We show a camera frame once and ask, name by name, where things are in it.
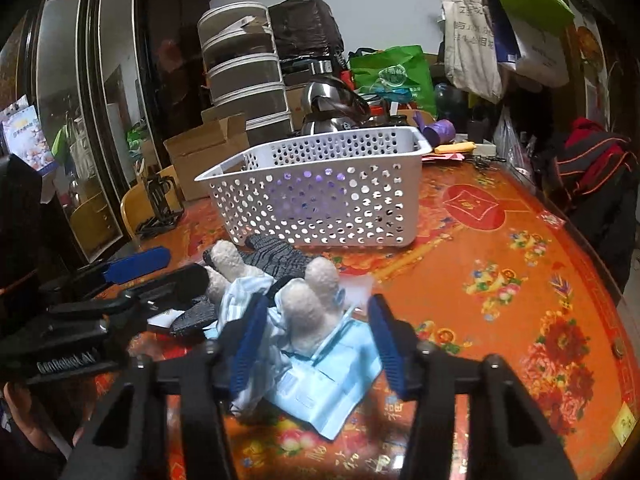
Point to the black phone stand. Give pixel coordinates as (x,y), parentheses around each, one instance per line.
(164,218)

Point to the grey white drawer tower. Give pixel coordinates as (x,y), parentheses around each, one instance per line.
(243,70)

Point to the dark grey striped gloves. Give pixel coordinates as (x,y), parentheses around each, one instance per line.
(267,256)

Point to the green shopping bag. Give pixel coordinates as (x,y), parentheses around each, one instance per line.
(397,74)

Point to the light blue mask packet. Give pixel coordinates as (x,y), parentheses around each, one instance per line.
(324,391)

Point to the red floral tablecloth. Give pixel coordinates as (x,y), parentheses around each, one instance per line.
(490,271)

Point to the black bag atop drawers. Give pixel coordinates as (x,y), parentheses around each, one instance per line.
(305,28)

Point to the red black striped jacket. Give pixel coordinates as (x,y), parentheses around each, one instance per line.
(590,158)

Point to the yellow wooden chair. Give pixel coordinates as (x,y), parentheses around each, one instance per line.
(136,207)

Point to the white blue hanging bag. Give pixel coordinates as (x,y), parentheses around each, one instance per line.
(531,53)

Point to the dark glass door cabinet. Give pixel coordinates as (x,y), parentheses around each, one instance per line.
(110,81)

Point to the beige canvas tote bag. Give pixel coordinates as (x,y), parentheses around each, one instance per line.
(470,55)

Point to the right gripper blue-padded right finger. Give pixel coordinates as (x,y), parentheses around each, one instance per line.
(509,437)

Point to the stainless steel kettle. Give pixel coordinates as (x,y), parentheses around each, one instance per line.
(329,105)

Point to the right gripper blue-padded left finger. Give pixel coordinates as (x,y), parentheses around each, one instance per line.
(127,435)

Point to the brown cardboard box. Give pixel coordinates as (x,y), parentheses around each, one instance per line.
(199,149)

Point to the white perforated plastic basket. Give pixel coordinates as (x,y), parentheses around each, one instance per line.
(356,187)

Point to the purple plastic cup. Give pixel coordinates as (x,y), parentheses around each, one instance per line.
(436,133)

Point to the purple sanitary pad package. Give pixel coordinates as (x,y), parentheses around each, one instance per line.
(307,195)

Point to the light blue fuzzy socks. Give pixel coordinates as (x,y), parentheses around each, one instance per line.
(301,314)

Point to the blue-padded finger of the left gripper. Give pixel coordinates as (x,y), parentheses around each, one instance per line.
(173,290)
(118,271)

